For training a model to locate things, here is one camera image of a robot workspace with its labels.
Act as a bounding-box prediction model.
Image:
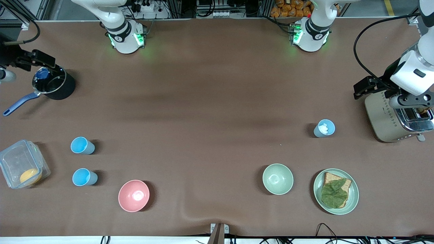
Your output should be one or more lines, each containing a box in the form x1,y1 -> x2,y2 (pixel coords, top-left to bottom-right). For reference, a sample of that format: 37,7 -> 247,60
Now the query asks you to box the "blue cup with white filling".
313,119 -> 336,138

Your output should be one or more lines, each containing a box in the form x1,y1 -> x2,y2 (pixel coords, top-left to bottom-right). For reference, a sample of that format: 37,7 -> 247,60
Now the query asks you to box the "blue plastic cup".
70,137 -> 96,155
72,168 -> 98,187

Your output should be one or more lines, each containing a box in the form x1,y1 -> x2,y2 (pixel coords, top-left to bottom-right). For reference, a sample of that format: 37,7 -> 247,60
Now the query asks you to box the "glass pot lid blue knob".
32,66 -> 66,94

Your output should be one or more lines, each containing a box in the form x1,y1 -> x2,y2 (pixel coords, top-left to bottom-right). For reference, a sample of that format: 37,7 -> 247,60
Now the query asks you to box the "beige and steel toaster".
364,89 -> 434,143

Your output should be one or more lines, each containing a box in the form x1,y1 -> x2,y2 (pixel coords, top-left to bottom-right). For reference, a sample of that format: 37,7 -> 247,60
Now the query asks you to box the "brown bread slice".
321,172 -> 352,208

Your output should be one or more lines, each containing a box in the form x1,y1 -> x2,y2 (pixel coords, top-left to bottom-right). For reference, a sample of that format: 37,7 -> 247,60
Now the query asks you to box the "clear plastic food container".
0,139 -> 51,189

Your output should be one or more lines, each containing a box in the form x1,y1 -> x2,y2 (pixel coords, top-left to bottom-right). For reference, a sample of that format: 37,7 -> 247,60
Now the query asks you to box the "pile of orange buns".
270,0 -> 313,18

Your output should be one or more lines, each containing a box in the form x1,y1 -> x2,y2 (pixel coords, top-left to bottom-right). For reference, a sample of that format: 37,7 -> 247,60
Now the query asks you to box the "pale green plate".
313,168 -> 359,216

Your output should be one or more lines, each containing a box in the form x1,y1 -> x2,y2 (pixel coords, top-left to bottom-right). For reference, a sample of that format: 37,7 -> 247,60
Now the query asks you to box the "green lettuce leaf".
321,179 -> 349,208

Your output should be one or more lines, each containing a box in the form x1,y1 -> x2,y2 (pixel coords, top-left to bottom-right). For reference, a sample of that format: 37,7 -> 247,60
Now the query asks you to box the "white power strip with plugs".
131,0 -> 160,13

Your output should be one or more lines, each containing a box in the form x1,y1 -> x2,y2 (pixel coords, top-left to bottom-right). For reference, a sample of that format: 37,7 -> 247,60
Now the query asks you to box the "orange fruit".
19,168 -> 43,185

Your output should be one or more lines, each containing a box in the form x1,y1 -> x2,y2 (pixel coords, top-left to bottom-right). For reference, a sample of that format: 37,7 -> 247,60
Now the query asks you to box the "pale green bowl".
262,163 -> 294,196

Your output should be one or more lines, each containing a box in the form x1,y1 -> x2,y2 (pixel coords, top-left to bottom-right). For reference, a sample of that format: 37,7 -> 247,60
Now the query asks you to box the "pink bowl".
118,180 -> 150,213

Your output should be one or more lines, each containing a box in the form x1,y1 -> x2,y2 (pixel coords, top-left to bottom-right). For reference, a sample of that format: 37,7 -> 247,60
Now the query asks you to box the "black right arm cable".
0,20 -> 41,46

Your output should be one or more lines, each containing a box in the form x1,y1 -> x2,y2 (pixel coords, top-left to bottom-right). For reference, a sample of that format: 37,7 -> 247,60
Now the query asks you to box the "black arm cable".
0,20 -> 41,46
353,14 -> 418,86

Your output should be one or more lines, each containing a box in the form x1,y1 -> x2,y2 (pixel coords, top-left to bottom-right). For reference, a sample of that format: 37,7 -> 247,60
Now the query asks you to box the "black saucepan with blue handle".
3,65 -> 76,117

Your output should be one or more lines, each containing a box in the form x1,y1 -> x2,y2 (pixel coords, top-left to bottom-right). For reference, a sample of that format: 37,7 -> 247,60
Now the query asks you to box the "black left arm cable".
353,14 -> 418,86

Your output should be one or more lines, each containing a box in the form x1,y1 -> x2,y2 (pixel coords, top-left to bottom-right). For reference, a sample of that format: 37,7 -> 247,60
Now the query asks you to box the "black looped cable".
315,222 -> 340,240

